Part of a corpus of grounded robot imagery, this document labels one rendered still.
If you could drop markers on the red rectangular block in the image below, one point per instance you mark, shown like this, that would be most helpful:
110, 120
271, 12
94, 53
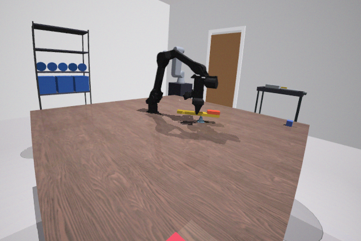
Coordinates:
175, 237

